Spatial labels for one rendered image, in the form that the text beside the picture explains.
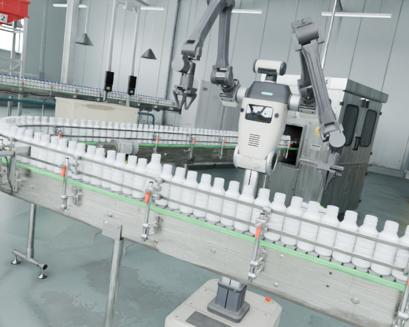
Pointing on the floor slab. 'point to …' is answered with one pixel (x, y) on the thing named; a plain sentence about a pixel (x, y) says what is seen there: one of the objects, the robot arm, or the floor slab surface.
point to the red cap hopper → (8, 10)
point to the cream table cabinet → (94, 111)
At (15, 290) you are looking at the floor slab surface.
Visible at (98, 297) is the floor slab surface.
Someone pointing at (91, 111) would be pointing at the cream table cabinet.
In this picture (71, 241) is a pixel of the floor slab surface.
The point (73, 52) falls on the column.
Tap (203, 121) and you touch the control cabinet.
